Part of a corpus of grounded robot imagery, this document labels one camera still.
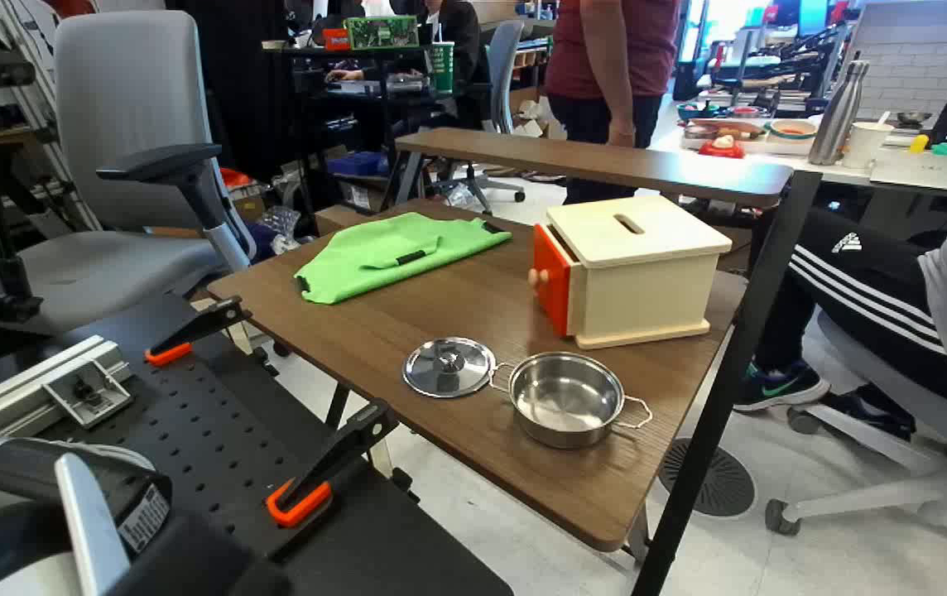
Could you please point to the round black floor base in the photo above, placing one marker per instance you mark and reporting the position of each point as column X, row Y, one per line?
column 726, row 484

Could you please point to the green cloth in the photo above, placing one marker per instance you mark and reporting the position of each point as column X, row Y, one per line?
column 385, row 253

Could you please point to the white office chair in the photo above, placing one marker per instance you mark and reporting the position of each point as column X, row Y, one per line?
column 939, row 440

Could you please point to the green crate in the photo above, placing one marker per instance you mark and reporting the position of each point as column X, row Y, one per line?
column 383, row 32

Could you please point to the red object on desk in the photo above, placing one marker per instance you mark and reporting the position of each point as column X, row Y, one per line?
column 724, row 147

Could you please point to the blue office chair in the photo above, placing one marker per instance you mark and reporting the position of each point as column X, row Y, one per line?
column 504, row 68

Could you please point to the black object at top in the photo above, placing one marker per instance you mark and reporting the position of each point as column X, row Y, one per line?
column 220, row 432

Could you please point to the black storage shelf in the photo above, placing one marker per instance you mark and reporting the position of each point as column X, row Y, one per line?
column 308, row 110

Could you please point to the wooden box with orange drawer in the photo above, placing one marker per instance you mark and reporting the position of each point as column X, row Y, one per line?
column 639, row 277

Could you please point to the grey office chair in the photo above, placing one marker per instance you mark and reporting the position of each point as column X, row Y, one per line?
column 131, row 101

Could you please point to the Franka robot arm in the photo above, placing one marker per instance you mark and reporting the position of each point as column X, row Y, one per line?
column 12, row 474

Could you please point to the grey metal bracket plate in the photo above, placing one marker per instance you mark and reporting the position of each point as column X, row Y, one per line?
column 87, row 393

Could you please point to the person in maroon shirt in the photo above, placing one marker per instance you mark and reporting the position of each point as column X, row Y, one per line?
column 608, row 55

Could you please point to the steel pot lid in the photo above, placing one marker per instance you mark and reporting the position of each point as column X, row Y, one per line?
column 447, row 371

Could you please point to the steel water bottle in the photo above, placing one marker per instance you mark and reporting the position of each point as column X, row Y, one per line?
column 835, row 118

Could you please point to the person in black striped trousers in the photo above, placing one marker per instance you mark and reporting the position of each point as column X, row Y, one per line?
column 882, row 286

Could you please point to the aluminium extrusion rail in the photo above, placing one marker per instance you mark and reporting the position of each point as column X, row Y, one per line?
column 27, row 386

